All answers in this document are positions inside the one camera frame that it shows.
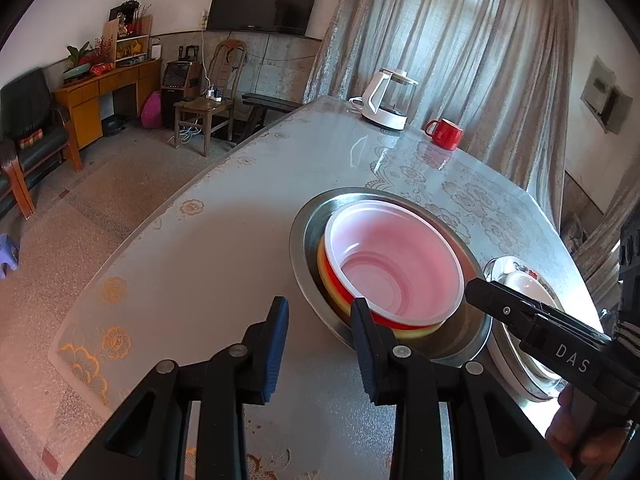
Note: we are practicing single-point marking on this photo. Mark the grey window curtain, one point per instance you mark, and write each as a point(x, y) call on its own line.
point(600, 240)

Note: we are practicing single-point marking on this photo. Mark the black basin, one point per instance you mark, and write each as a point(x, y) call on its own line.
point(115, 125)

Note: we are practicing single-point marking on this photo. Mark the wooden display shelf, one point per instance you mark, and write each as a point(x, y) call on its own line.
point(130, 35)

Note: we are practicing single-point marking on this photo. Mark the black wall television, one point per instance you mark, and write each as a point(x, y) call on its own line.
point(265, 5)

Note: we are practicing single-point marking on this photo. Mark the wall electrical panel box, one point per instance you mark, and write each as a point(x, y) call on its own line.
point(602, 95)

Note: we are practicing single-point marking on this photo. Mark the wooden desk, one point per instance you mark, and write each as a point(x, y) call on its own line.
point(85, 100)

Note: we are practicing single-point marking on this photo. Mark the long grey curtain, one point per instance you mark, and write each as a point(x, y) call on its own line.
point(450, 35)

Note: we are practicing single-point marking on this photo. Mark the purple plastic stool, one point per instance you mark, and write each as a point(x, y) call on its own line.
point(7, 255)

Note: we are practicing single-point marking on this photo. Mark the yellow plastic bowl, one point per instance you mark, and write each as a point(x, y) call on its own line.
point(324, 275)

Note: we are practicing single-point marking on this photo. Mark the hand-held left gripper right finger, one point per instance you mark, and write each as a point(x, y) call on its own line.
point(361, 355)

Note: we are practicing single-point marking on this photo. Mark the black speaker box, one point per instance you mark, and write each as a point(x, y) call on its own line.
point(177, 77)

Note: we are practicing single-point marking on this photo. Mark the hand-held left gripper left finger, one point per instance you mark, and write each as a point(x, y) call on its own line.
point(275, 352)

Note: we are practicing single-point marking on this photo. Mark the stainless steel bowl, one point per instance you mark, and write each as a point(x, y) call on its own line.
point(305, 240)

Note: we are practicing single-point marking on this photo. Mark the white plate with red characters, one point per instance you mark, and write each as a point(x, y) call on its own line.
point(525, 360)

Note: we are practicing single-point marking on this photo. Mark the person's right hand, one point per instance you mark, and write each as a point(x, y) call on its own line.
point(567, 430)

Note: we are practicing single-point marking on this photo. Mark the white translucent plastic bowl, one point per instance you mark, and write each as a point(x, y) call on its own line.
point(395, 250)

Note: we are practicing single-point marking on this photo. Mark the small white box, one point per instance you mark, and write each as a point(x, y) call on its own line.
point(156, 52)

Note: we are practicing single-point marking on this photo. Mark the pink bag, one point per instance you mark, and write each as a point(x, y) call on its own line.
point(151, 110)

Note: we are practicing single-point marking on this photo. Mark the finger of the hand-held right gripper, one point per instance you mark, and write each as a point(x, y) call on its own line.
point(505, 305)

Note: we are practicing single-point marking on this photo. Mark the wooden chair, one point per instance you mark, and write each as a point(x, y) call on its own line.
point(205, 110)

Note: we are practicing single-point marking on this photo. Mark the dark wooden bench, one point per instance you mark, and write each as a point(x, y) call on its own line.
point(270, 102)

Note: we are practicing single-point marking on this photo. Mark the white glass electric kettle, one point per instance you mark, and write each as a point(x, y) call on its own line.
point(385, 105)

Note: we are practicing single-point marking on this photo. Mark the potted green plant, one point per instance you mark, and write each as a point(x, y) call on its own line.
point(77, 62)

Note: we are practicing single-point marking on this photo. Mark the white power strip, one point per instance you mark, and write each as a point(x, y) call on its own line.
point(215, 95)

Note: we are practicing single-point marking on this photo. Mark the red mug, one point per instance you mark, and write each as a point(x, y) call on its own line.
point(446, 135)

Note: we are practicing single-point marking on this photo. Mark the printed lace tablecloth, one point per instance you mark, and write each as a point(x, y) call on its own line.
point(200, 270)

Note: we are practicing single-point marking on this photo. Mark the red plastic bowl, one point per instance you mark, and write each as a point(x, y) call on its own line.
point(390, 321)

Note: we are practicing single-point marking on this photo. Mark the plaid cushion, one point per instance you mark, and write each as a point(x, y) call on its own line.
point(31, 139)

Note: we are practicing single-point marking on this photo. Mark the black leather armchair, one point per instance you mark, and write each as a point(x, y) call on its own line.
point(30, 110)

